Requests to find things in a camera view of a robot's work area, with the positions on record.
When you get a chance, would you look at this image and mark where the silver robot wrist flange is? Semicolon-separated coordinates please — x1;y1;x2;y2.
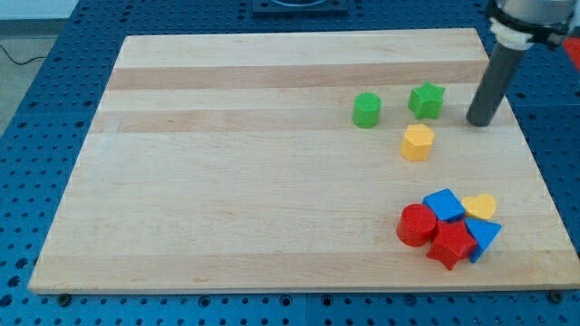
486;0;579;50

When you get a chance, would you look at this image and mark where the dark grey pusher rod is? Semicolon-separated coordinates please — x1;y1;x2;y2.
466;43;526;127

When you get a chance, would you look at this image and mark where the yellow hexagon block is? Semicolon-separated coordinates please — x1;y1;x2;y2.
400;124;435;161

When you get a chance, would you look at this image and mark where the green star block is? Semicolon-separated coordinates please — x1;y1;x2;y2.
408;81;446;120

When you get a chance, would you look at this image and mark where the red star block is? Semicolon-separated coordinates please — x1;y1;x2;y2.
427;220;478;270

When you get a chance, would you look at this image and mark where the yellow heart block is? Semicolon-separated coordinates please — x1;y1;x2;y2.
461;193;497;220

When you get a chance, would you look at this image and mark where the blue cube block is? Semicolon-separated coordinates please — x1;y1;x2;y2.
422;188;466;223

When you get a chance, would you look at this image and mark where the green cylinder block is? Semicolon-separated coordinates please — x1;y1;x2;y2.
353;92;382;129

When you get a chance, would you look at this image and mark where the blue triangle block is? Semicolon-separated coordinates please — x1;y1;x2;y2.
464;217;502;264

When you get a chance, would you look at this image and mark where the red cylinder block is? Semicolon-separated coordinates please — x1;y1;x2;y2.
396;203;437;247

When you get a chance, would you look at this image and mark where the wooden board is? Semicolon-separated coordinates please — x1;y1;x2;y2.
28;28;579;294

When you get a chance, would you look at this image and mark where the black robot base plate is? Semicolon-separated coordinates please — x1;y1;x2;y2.
250;0;350;15

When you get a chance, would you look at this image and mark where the black cable on floor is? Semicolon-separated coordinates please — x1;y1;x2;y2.
0;43;49;67

